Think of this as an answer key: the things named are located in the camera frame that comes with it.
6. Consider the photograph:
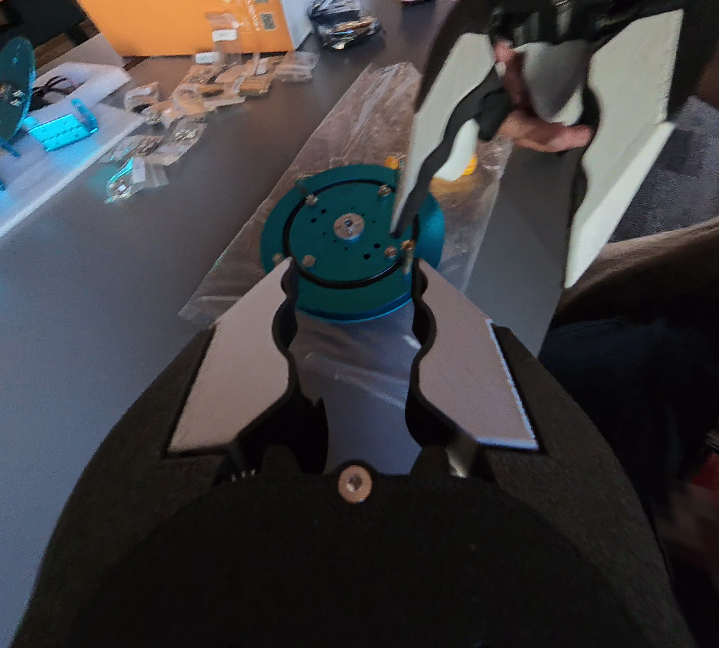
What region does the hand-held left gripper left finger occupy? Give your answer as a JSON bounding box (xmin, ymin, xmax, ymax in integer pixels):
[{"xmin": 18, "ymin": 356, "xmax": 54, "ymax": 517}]
[{"xmin": 166, "ymin": 256, "xmax": 329, "ymax": 474}]

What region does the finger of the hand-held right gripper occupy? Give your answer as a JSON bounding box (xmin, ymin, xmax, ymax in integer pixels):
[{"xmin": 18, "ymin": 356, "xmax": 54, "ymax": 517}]
[
  {"xmin": 563, "ymin": 9, "xmax": 685, "ymax": 289},
  {"xmin": 389, "ymin": 35, "xmax": 501, "ymax": 238}
]

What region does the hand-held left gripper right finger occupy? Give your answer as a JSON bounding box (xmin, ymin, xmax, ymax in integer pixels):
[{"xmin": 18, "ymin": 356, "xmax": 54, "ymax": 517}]
[{"xmin": 403, "ymin": 258, "xmax": 541, "ymax": 477}]

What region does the blue round metal turntable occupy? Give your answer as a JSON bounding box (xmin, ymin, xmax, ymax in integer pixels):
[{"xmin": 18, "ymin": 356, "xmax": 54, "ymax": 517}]
[{"xmin": 260, "ymin": 164, "xmax": 446, "ymax": 326}]

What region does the person's right forearm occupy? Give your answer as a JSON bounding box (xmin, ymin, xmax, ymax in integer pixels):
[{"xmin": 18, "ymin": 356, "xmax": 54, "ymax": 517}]
[{"xmin": 553, "ymin": 216, "xmax": 719, "ymax": 326}]

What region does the person's right hand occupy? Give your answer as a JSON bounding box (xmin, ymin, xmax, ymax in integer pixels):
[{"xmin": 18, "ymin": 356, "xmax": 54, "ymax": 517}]
[{"xmin": 494, "ymin": 42, "xmax": 594, "ymax": 153}]

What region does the large clear plastic bag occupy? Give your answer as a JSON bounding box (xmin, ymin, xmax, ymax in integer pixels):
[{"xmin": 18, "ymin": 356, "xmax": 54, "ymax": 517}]
[{"xmin": 179, "ymin": 62, "xmax": 515, "ymax": 396}]

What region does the black antistatic bag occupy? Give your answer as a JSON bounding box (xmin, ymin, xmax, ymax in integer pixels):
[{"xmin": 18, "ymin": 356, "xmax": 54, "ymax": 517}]
[{"xmin": 308, "ymin": 0, "xmax": 384, "ymax": 51}]

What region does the pile of small screw bags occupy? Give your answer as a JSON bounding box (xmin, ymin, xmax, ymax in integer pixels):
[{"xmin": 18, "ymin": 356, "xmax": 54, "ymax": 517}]
[{"xmin": 106, "ymin": 48, "xmax": 321, "ymax": 205}]

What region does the blue semicircular metal plate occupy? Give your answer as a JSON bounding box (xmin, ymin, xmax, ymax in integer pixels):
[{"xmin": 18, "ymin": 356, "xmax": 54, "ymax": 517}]
[{"xmin": 0, "ymin": 36, "xmax": 38, "ymax": 157}]

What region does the yellow-handled screwdriver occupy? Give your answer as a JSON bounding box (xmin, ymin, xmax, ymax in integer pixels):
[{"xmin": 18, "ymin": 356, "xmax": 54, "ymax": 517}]
[{"xmin": 383, "ymin": 153, "xmax": 479, "ymax": 185}]

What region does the blue perforated metal bracket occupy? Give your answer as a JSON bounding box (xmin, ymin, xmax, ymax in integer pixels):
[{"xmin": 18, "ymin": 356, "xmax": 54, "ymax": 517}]
[{"xmin": 27, "ymin": 98, "xmax": 100, "ymax": 153}]

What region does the black cable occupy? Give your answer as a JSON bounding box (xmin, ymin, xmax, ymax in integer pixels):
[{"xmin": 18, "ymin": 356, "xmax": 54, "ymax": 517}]
[{"xmin": 31, "ymin": 74, "xmax": 79, "ymax": 111}]

